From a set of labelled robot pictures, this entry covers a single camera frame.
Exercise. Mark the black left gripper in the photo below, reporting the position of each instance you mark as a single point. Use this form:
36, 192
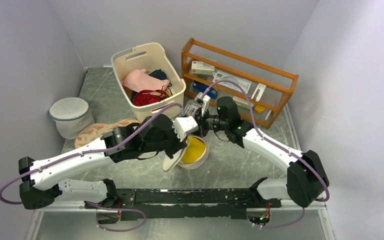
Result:
178, 146

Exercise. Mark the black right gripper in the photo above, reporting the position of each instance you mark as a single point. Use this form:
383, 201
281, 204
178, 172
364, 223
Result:
202, 120

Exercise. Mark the white mesh laundry bag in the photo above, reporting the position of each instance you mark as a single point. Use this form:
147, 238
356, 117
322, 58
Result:
168, 164

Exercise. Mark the yellow bra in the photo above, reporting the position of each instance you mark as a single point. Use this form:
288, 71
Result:
194, 151

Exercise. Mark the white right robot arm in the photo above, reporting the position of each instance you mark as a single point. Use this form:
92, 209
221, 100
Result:
305, 178

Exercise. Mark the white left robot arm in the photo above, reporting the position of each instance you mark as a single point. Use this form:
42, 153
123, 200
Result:
49, 180

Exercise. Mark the cream plastic laundry basket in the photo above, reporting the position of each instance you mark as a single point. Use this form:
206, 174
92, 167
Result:
150, 56

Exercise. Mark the floral pink bra bag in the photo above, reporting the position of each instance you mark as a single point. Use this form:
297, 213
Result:
97, 130

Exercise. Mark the pack of coloured markers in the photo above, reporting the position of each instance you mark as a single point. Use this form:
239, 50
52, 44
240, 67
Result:
191, 107

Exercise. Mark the blue stapler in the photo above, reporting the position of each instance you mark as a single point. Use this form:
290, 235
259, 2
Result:
212, 92

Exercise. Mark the green white box lower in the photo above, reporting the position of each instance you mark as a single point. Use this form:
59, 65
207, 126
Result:
242, 103

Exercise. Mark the green white box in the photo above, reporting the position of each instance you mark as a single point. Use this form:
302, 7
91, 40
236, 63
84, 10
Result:
242, 103
201, 68

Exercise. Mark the yellow small block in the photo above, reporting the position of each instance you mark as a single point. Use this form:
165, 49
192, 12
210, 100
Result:
259, 109

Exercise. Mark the clear blister pack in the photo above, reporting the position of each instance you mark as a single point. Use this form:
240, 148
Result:
235, 83

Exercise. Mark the orange wooden shelf rack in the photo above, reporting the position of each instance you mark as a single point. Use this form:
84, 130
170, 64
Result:
280, 84

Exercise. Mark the red garment in basket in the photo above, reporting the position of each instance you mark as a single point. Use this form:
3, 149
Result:
148, 97

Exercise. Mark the green white box upper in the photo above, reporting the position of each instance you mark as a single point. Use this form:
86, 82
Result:
201, 68

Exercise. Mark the pink cloth in basket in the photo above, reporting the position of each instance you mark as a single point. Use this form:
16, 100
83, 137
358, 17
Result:
138, 80

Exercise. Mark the dark blue garment in basket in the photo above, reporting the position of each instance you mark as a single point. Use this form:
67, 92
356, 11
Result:
158, 74

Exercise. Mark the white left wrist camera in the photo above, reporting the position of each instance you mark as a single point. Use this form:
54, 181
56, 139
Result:
184, 126

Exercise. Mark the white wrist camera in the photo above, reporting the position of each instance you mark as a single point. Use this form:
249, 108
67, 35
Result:
203, 101
184, 126

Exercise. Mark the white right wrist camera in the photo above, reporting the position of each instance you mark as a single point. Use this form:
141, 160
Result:
203, 101

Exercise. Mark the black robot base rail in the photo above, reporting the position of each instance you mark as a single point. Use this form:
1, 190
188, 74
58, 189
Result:
190, 203

